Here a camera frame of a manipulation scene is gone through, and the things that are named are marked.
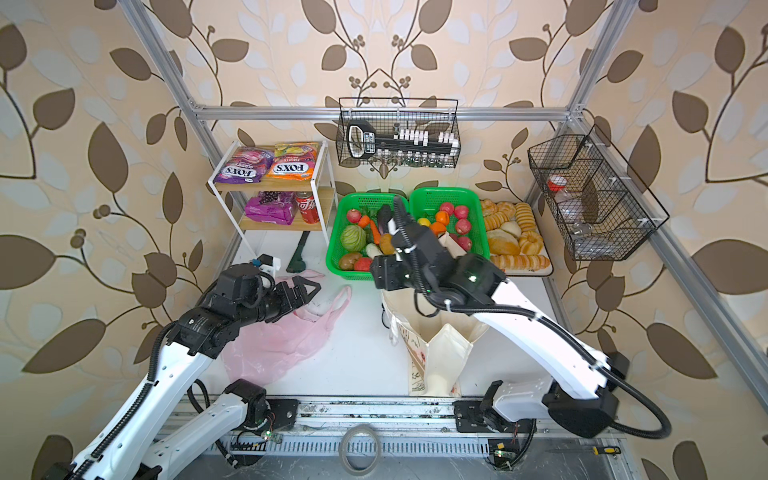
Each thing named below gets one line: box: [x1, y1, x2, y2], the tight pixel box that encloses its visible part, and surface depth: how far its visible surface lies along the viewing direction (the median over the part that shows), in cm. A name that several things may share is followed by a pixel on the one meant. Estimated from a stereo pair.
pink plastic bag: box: [223, 270, 353, 387], surface depth 85 cm
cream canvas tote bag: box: [382, 288, 489, 397], surface depth 65 cm
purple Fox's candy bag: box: [214, 146, 275, 183], surface depth 85 cm
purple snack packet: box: [245, 191, 296, 225], surface depth 94 cm
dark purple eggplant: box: [377, 204, 392, 235], surface depth 112 cm
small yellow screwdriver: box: [592, 446, 621, 456], surface depth 71 cm
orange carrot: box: [358, 215, 381, 245], surface depth 114 cm
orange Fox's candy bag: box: [267, 142, 319, 181], surface depth 85 cm
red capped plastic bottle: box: [548, 174, 571, 203], surface depth 84 cm
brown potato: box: [340, 253, 362, 271], surface depth 101 cm
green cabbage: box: [340, 224, 367, 252], surface depth 104 cm
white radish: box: [366, 243, 383, 260], surface depth 104 cm
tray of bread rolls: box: [480, 199, 554, 277], surface depth 108 cm
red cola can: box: [295, 191, 320, 224], surface depth 90 cm
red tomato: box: [354, 257, 373, 272], surface depth 98 cm
